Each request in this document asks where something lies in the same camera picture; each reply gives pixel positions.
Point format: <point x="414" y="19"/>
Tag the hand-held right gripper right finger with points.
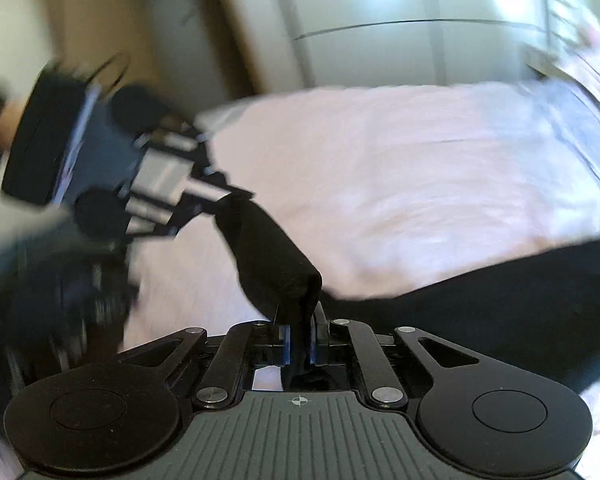
<point x="313" y="347"/>

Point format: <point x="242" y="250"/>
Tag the white wardrobe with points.
<point x="380" y="0"/>

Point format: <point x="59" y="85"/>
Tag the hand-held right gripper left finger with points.
<point x="285" y="346"/>

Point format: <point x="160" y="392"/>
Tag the dark wooden door frame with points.
<point x="235" y="25"/>

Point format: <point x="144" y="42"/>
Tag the light wooden door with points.
<point x="120" y="15"/>

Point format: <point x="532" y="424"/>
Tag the black long-sleeved top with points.
<point x="275" y="260"/>

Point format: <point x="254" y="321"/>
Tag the person's left forearm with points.
<point x="5" y="127"/>

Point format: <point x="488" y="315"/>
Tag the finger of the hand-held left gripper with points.
<point x="205" y="205"/>
<point x="200" y="152"/>

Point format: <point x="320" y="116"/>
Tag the dark blue clothes pile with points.
<point x="45" y="300"/>

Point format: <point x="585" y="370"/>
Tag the grey white-striped cloth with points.
<point x="587" y="85"/>

